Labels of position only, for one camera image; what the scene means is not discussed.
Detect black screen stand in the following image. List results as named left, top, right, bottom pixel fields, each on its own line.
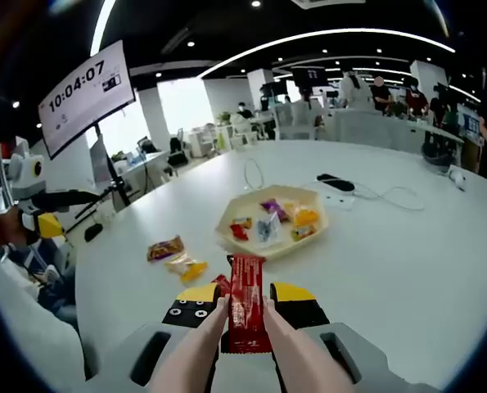
left=93, top=124, right=132, bottom=208

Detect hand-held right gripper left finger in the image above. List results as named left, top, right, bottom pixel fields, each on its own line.
left=85, top=283, right=223, bottom=393

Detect person's white shirt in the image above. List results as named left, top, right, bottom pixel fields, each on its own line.
left=0, top=245, right=87, bottom=386

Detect brown gold food packet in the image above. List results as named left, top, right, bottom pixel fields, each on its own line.
left=147, top=235, right=186, bottom=263

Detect white counter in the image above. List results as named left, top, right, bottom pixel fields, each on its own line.
left=332, top=108, right=465, bottom=155

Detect beige hexagonal container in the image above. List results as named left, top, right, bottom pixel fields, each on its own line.
left=214, top=183, right=331, bottom=260

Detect black computer mouse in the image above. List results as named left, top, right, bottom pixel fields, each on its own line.
left=83, top=223, right=104, bottom=242

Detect black hanging sign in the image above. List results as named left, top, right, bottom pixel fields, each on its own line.
left=291, top=66, right=328, bottom=87

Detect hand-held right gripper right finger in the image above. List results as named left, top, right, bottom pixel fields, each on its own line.
left=268, top=281, right=392, bottom=393

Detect white power cable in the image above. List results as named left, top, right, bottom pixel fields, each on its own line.
left=351, top=185, right=426, bottom=213

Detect black power strip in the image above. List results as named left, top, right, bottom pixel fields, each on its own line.
left=315, top=173, right=357, bottom=192

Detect black office chair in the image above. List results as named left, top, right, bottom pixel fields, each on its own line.
left=167, top=137, right=189, bottom=167

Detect red food bar packet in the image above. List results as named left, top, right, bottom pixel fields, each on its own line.
left=210, top=273, right=232, bottom=298
left=219, top=253, right=273, bottom=355

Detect pink food tongs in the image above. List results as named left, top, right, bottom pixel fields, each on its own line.
left=151, top=295, right=354, bottom=393

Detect purple food packet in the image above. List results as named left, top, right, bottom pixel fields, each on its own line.
left=259, top=198, right=289, bottom=224

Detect flat white adapter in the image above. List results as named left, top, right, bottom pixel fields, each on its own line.
left=326, top=194, right=357, bottom=208

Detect large white display screen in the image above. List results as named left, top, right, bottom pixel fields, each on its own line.
left=37, top=39, right=137, bottom=160

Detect yellow bread food packet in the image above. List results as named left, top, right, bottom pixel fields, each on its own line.
left=287, top=203, right=322, bottom=228

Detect person's legs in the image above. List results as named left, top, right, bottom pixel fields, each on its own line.
left=0, top=241, right=80, bottom=328

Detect desktop monitor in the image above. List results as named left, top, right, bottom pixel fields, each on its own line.
left=89, top=134, right=111, bottom=187

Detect yellow clear food packet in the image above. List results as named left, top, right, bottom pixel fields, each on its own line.
left=164, top=251, right=209, bottom=285

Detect small white device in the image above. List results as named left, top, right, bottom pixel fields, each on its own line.
left=447, top=169, right=467, bottom=192

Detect dark grey pouch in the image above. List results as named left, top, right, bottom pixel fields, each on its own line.
left=422, top=149, right=453, bottom=173

